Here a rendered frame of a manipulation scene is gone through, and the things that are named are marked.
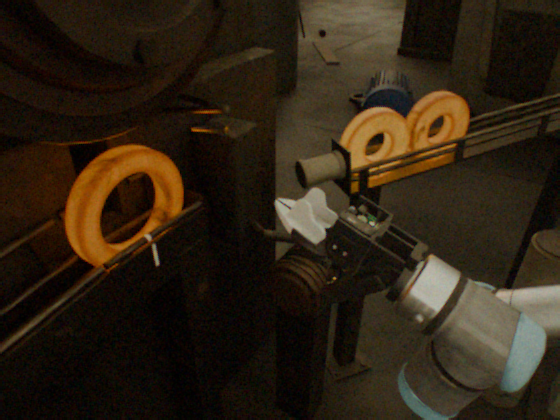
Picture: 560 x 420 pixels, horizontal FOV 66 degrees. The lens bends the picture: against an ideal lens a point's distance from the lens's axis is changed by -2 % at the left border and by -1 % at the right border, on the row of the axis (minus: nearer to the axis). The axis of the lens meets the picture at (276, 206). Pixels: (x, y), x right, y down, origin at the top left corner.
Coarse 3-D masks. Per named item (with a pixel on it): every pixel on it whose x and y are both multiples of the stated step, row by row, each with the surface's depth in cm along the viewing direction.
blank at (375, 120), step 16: (368, 112) 87; (384, 112) 86; (352, 128) 87; (368, 128) 87; (384, 128) 88; (400, 128) 90; (352, 144) 88; (384, 144) 94; (400, 144) 92; (352, 160) 90; (368, 160) 91; (400, 160) 95
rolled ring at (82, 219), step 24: (96, 168) 55; (120, 168) 57; (144, 168) 60; (168, 168) 64; (72, 192) 55; (96, 192) 55; (168, 192) 66; (72, 216) 55; (96, 216) 56; (168, 216) 68; (72, 240) 57; (96, 240) 57; (96, 264) 59
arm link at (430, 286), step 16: (432, 256) 55; (416, 272) 54; (432, 272) 52; (448, 272) 53; (416, 288) 52; (432, 288) 52; (448, 288) 51; (400, 304) 53; (416, 304) 52; (432, 304) 51; (416, 320) 52
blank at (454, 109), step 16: (432, 96) 91; (448, 96) 90; (416, 112) 91; (432, 112) 91; (448, 112) 92; (464, 112) 94; (416, 128) 92; (448, 128) 96; (464, 128) 97; (416, 144) 94; (432, 160) 98
